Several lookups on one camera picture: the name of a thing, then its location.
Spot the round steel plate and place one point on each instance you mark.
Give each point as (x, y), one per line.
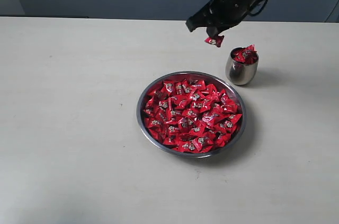
(190, 114)

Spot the stainless steel cup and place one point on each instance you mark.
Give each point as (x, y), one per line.
(239, 73)

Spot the red candy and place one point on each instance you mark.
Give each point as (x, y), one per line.
(215, 40)
(246, 55)
(198, 84)
(168, 87)
(225, 127)
(186, 147)

